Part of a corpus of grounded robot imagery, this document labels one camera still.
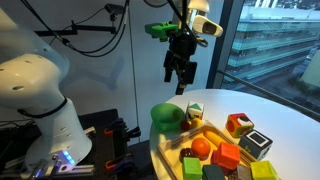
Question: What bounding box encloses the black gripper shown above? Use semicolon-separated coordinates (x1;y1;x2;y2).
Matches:
163;30;199;96

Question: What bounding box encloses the green plastic bowl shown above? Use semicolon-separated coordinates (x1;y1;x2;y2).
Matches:
150;102;185;132

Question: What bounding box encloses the yellow banana toy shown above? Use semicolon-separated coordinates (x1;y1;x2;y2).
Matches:
203;129;228;148

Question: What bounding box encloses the orange fruit toy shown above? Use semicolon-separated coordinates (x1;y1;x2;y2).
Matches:
190;137;212;161

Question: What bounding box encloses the orange and green toy cube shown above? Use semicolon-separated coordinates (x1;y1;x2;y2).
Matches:
225;113;255;139

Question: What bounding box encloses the dark purple plum toy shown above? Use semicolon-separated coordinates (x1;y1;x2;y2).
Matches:
179;147;196;164

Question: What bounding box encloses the black and white toy cube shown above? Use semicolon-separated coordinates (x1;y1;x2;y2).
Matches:
238;129;274;162

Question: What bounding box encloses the wooden slatted tray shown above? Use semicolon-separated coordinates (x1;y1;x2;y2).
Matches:
156;120;282;180

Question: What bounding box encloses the metal window railing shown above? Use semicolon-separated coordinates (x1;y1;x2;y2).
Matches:
217;69;320;118

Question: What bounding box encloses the orange red soft block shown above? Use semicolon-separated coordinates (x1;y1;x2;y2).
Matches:
213;142;241;171

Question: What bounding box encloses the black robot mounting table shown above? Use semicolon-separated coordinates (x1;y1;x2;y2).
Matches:
0;109;138;180

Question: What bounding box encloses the black boom bar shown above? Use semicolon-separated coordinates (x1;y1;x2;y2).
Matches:
34;23;118;37

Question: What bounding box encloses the glass building outside window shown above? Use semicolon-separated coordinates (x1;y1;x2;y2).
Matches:
229;5;320;79

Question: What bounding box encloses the dark teal soft block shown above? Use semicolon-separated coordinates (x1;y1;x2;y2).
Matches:
201;163;226;180

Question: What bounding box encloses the lime yellow soft block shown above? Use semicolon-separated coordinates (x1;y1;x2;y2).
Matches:
250;160;281;180

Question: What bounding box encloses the green printed camera mount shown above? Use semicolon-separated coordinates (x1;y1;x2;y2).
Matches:
144;21;179;43

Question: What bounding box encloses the thin black cable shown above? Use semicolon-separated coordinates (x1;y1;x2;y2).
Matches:
127;13;140;135

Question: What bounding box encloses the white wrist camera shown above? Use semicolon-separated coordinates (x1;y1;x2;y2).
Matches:
192;14;224;38

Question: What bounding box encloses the dark window frame post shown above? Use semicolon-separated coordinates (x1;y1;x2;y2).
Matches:
205;0;245;90

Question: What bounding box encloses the black gripper cable bundle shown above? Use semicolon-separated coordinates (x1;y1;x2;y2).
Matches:
166;0;189;34

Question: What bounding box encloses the black clamp with orange handle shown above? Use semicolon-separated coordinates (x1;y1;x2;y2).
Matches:
105;153;135;172
103;117;142;140

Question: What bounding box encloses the black camera on boom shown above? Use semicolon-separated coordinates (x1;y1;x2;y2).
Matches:
104;3;125;22

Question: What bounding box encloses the thick black cable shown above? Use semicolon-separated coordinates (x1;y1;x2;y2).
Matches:
19;0;131;58

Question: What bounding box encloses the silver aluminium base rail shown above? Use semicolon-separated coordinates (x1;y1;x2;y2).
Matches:
0;159;98;180

